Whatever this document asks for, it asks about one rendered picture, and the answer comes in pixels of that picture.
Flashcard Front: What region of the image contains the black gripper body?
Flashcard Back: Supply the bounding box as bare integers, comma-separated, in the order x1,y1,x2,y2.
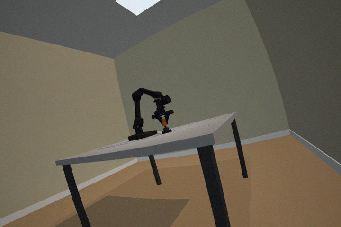
152,105,174,119

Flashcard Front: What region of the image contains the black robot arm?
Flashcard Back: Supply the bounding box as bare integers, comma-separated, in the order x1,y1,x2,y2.
132,88,171,135

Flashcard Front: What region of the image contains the orange knob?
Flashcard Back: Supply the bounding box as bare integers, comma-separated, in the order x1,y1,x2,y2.
161,118,167,126

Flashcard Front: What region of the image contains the dark grey round pedestal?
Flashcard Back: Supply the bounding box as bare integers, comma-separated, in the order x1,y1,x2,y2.
162,126,172,134

